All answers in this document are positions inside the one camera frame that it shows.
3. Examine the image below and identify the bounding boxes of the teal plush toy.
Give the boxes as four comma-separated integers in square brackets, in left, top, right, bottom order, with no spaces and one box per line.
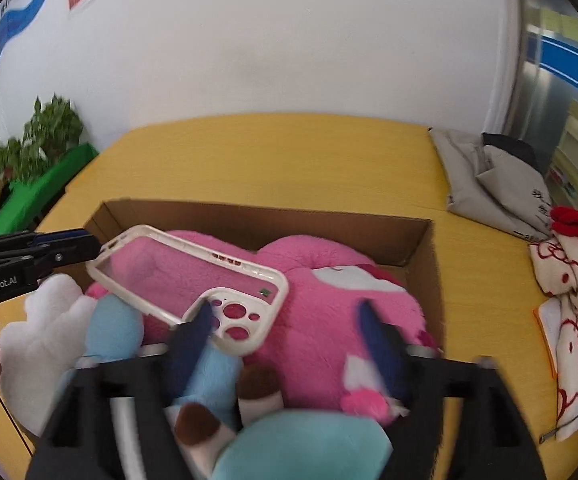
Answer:
[212,408,395,480]

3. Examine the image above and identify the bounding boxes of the pink plush bear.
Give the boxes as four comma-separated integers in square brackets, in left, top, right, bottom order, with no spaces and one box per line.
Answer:
[85,230,442,428]

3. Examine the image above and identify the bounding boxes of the metal framed glass door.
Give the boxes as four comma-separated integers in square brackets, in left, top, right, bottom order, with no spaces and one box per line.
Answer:
[484,0,578,171]

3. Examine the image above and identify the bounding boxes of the green potted plant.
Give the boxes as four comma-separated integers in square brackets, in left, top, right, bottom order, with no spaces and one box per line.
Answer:
[0,95,86,183]

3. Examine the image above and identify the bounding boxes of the light blue plush toy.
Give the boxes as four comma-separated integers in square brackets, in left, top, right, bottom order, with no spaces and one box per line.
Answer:
[66,292,285,480]

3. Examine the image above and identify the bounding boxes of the cardboard box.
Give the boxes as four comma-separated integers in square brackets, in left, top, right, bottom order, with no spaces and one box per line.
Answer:
[83,200,445,361]

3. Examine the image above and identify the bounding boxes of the black cloth item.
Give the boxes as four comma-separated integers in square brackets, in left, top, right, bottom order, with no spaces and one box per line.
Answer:
[482,132,540,171]

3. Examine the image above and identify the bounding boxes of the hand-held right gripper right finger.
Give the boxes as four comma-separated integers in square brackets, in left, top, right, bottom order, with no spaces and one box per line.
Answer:
[356,299,547,480]

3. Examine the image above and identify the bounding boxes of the red and white cloth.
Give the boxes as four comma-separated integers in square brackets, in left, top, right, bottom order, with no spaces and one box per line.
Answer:
[528,206,578,442]

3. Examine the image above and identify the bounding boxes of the green box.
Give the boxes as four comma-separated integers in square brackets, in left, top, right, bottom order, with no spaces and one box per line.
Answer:
[0,142,100,238]

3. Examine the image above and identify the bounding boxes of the grey canvas bag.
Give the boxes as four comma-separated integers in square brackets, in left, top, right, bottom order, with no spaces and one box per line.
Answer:
[428,127,555,243]

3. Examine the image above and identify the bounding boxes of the clear white phone case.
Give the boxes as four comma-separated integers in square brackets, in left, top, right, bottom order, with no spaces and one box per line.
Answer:
[85,225,290,357]

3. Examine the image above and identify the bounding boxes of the white plush toy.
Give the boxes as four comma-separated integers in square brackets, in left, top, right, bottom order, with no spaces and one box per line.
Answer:
[0,274,97,436]

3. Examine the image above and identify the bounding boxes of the orange-edged white pad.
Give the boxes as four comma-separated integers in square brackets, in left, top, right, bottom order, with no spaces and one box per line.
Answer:
[533,302,562,381]

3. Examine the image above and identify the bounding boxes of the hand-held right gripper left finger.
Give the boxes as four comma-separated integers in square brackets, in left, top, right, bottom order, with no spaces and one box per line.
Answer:
[26,302,217,480]

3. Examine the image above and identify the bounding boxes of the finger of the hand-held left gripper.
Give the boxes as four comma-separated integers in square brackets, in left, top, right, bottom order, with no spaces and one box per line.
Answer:
[34,228,92,248]
[39,237,104,273]

